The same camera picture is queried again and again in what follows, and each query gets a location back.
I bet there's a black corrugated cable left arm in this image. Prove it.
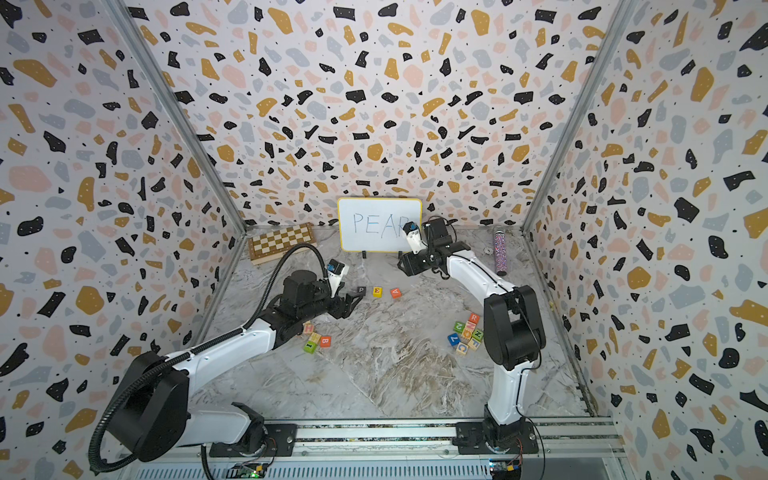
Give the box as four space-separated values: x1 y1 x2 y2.
87 242 330 475

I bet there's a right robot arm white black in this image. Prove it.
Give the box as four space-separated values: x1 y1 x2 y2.
398 217 546 452

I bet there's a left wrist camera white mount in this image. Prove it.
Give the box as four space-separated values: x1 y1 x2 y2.
327 259 349 291

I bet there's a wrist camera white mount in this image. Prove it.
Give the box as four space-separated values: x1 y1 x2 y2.
327 259 349 291
403 221 425 254

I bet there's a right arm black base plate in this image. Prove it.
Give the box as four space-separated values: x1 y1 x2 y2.
452 418 539 455

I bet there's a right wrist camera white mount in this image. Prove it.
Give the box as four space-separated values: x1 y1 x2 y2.
403 221 425 254

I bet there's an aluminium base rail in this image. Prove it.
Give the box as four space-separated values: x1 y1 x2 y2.
120 417 634 479

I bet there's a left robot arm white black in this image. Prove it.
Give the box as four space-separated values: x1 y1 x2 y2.
88 270 364 473

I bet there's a glittery purple tube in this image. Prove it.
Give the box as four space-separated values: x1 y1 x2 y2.
493 228 508 277

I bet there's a whiteboard with yellow frame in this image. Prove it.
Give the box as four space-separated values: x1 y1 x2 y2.
337 197 422 253

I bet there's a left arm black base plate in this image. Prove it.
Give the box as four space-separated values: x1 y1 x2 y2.
208 423 298 459

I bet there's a green letter I block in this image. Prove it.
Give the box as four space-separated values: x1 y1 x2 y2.
303 341 318 354

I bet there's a wooden chessboard box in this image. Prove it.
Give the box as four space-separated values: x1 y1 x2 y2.
248 223 317 265

